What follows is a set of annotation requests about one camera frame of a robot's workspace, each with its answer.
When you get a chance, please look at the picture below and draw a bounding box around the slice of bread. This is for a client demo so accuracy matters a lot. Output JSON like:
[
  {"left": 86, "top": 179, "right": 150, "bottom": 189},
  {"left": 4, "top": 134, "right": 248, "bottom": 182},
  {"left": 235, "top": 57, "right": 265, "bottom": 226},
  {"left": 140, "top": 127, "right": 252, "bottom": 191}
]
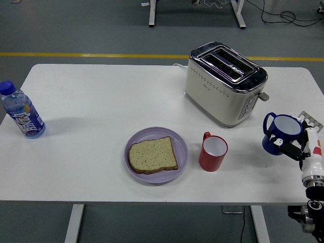
[{"left": 128, "top": 136, "right": 179, "bottom": 175}]

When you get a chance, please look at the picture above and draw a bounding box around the blue-capped drink bottle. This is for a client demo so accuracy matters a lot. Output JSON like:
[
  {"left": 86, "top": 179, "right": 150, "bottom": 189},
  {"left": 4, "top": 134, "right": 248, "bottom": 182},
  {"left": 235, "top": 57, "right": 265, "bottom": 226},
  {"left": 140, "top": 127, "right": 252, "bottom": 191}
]
[{"left": 0, "top": 80, "right": 47, "bottom": 139}]

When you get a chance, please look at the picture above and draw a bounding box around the black cable under table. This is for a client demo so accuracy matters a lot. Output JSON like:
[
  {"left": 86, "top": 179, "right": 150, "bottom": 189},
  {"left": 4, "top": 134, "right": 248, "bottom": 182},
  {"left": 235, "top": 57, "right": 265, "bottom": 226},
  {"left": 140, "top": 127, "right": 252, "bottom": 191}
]
[{"left": 239, "top": 205, "right": 247, "bottom": 243}]

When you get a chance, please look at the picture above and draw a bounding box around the white table leg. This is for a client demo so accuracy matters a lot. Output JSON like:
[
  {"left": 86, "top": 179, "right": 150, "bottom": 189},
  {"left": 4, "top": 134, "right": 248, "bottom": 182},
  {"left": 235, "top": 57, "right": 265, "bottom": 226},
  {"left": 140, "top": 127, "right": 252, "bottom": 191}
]
[
  {"left": 250, "top": 205, "right": 271, "bottom": 243},
  {"left": 64, "top": 204, "right": 85, "bottom": 243}
]

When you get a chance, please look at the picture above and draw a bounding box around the white floor cable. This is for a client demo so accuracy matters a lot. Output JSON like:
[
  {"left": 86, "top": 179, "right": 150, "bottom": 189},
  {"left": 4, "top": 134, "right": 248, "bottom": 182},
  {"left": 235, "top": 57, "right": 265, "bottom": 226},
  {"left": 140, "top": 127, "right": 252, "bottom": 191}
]
[{"left": 204, "top": 0, "right": 230, "bottom": 8}]

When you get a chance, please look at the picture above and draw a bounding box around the grey floor socket plate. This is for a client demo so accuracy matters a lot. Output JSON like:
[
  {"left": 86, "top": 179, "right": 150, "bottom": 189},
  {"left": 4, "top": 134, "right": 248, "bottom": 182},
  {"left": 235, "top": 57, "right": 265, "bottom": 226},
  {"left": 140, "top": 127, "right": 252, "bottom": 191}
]
[{"left": 222, "top": 205, "right": 244, "bottom": 215}]

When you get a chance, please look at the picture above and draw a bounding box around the blue enamel cup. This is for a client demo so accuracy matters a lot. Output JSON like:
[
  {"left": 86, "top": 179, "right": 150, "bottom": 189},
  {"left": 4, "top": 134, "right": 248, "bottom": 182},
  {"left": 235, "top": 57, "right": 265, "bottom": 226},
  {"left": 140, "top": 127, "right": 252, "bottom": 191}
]
[{"left": 262, "top": 112, "right": 303, "bottom": 156}]

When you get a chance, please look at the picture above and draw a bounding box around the white background desk leg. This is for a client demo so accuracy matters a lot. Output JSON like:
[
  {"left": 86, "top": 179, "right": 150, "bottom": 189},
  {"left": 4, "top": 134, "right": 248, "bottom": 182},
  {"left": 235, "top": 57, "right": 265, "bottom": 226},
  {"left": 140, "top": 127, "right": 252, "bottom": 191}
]
[
  {"left": 148, "top": 0, "right": 157, "bottom": 28},
  {"left": 230, "top": 0, "right": 247, "bottom": 29}
]

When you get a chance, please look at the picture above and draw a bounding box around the black floor cable loop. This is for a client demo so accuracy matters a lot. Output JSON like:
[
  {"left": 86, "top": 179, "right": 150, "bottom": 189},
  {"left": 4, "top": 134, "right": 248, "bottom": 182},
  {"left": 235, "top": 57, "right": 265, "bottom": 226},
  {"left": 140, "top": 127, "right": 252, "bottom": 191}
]
[{"left": 247, "top": 0, "right": 324, "bottom": 27}]

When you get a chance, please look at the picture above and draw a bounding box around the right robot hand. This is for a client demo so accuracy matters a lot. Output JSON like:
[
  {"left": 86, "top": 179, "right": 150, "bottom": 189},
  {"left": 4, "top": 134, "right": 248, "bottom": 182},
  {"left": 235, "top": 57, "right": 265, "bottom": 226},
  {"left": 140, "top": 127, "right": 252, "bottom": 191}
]
[{"left": 268, "top": 120, "right": 324, "bottom": 179}]

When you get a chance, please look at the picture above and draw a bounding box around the purple round plate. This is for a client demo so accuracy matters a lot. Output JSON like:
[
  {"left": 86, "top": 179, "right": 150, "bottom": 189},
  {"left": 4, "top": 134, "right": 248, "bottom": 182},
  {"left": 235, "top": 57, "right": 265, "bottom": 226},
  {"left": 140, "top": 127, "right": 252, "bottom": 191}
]
[{"left": 124, "top": 126, "right": 189, "bottom": 185}]

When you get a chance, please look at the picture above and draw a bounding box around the metal toast rack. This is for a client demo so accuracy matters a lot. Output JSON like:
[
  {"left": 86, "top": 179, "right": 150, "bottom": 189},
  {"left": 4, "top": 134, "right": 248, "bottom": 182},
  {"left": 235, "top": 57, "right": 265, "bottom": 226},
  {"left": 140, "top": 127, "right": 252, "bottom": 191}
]
[{"left": 297, "top": 110, "right": 324, "bottom": 139}]

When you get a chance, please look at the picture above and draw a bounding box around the cream and chrome toaster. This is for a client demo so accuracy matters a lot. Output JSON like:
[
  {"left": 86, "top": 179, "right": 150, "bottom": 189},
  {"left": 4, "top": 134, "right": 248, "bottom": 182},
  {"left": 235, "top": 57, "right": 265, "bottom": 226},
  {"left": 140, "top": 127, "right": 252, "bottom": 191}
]
[{"left": 184, "top": 41, "right": 270, "bottom": 129}]

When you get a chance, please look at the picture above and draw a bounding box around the red enamel cup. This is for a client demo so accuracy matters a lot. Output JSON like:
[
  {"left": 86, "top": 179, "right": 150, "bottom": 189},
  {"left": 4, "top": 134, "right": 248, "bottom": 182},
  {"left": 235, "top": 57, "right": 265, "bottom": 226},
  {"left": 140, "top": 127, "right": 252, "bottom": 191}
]
[{"left": 198, "top": 131, "right": 229, "bottom": 172}]

